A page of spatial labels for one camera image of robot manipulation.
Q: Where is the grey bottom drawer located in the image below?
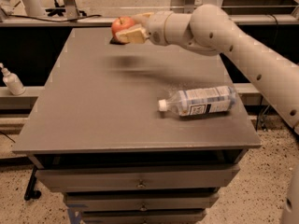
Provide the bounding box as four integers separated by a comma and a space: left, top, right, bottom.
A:
82, 209, 206, 224

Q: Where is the white pump dispenser bottle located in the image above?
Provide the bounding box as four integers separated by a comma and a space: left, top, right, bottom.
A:
0, 63, 25, 95

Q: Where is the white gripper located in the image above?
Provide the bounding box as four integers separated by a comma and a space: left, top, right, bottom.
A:
116, 11, 172, 46

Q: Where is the grey metal rail frame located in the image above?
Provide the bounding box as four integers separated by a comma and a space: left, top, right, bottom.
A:
0, 0, 299, 28

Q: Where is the black cable on rail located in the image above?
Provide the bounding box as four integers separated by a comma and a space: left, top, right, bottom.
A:
8, 13, 104, 23

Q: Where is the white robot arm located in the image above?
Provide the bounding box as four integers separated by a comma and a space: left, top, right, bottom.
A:
111, 4, 299, 133

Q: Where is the grey middle drawer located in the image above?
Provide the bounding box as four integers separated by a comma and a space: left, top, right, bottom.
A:
64, 189, 219, 212

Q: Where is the clear plastic water bottle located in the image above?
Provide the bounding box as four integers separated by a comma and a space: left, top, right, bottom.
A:
158, 86, 236, 117

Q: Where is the red apple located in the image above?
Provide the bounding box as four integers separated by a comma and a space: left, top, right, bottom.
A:
111, 16, 135, 37

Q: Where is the grey top drawer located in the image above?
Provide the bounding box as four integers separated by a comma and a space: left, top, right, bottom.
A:
36, 164, 240, 192

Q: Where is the grey drawer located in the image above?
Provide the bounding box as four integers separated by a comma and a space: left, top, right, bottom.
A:
36, 164, 240, 192
64, 189, 219, 212
82, 209, 206, 224

